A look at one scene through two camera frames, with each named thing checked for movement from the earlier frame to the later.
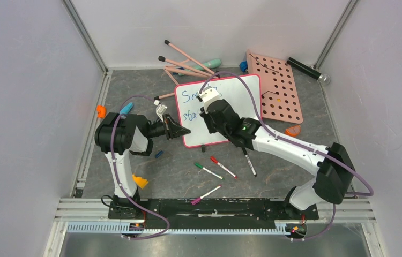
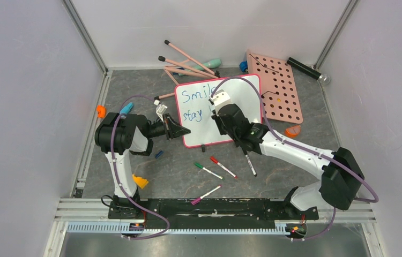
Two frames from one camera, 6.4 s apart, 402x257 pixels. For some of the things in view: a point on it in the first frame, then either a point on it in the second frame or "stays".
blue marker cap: x=159 y=154 stays
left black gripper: x=172 y=129 stays
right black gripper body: x=209 y=115 → x=240 y=141
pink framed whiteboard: x=233 y=90 stays
